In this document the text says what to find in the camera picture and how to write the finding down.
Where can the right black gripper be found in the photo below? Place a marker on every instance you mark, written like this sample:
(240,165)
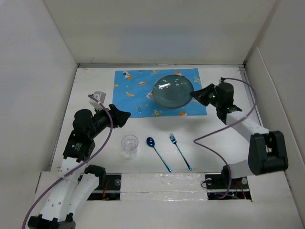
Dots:
(201,94)

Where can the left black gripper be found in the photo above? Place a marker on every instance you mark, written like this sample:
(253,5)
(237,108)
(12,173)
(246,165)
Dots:
(119,117)

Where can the clear plastic cup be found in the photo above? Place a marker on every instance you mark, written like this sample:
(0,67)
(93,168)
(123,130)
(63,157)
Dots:
(130,144)

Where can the teal ceramic plate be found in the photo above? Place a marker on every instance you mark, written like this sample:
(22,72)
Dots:
(172,91)

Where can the blue metal spoon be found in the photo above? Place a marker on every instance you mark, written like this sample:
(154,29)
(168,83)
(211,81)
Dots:
(151,143)

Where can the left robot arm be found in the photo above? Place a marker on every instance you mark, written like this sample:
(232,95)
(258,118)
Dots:
(77,178)

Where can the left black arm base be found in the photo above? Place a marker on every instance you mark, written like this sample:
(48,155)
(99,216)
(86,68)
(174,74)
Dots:
(110,190)

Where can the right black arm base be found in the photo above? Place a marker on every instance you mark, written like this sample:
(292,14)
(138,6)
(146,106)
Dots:
(216,185)

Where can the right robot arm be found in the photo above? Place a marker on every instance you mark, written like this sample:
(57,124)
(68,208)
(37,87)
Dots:
(267,150)

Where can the blue metal fork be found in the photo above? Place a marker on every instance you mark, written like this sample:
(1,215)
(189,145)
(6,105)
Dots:
(174,141)

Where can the white foam front barrier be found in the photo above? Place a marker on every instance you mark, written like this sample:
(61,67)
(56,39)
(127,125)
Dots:
(169,187)

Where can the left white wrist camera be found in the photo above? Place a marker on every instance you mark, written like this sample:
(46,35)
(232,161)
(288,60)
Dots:
(96,98)

